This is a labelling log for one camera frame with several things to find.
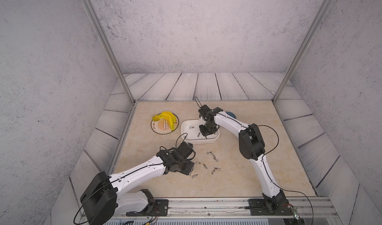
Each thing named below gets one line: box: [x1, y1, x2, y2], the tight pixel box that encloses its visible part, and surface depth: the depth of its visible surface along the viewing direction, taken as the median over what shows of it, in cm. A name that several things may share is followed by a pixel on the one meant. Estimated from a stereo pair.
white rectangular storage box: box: [181, 118, 220, 144], surface depth 101 cm
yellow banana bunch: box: [152, 111, 177, 131], surface depth 108 cm
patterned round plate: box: [150, 114, 180, 135], surface depth 107 cm
